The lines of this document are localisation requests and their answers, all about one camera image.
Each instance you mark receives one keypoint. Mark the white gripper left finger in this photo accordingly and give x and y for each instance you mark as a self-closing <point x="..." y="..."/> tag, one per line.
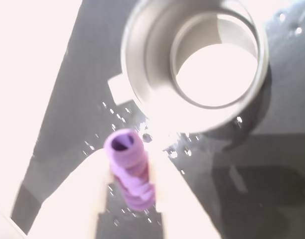
<point x="75" y="204"/>

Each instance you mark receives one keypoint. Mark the gray glossy table mat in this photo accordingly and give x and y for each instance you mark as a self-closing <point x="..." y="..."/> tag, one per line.
<point x="80" y="74"/>

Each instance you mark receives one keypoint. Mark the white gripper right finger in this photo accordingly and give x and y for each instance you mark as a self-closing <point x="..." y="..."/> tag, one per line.
<point x="182" y="209"/>

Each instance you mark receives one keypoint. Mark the white ceramic cup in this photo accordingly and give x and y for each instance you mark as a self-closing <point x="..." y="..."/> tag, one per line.
<point x="142" y="62"/>

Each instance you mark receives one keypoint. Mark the purple rubber pen grip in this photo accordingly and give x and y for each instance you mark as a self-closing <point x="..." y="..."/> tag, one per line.
<point x="132" y="179"/>

